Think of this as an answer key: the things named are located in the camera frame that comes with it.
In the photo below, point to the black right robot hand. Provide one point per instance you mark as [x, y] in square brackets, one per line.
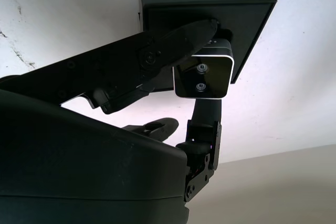
[78, 169]

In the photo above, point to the small silver black camera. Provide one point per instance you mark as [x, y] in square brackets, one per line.
[210, 77]

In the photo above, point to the black box base with insert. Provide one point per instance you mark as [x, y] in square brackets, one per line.
[249, 24]

